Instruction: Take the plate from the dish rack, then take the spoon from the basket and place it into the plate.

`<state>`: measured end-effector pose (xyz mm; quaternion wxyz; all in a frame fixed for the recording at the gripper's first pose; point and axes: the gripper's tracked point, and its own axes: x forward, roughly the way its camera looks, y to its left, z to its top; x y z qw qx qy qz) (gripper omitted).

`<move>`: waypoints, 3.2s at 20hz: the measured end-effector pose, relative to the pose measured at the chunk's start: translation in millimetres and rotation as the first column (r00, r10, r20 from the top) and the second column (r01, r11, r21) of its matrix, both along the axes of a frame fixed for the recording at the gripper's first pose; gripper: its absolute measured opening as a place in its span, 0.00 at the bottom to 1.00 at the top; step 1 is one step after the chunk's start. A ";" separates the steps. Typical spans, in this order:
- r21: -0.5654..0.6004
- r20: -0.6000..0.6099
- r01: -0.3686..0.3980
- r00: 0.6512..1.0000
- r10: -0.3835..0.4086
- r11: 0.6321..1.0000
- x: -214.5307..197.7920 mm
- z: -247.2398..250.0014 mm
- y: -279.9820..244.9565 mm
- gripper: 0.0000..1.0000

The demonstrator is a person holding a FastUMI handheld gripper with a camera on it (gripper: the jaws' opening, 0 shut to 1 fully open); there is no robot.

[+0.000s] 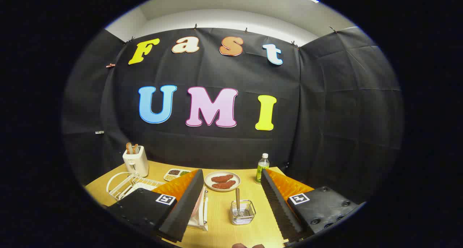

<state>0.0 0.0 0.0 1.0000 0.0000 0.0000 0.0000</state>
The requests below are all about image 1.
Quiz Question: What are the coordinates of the white toaster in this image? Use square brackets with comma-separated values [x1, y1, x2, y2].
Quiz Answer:
[123, 146, 149, 178]

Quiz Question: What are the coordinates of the green label drink bottle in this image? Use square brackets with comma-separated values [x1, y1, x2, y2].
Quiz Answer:
[255, 153, 270, 184]

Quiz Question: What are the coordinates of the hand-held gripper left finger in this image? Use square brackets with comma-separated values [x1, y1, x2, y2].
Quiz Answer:
[107, 168, 205, 243]

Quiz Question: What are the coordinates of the beige plate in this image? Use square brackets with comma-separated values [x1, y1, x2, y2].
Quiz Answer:
[204, 171, 241, 192]

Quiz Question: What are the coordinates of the white wire dish rack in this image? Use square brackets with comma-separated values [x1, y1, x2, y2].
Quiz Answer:
[106, 171, 209, 231]

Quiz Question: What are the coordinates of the metal wire basket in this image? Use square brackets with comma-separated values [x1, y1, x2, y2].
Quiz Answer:
[230, 200, 256, 226]

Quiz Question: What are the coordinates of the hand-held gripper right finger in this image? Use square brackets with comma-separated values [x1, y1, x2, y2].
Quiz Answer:
[260, 168, 364, 243]

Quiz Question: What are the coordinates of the white sectioned seed tray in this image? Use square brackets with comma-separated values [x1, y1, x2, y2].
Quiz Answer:
[163, 168, 192, 181]

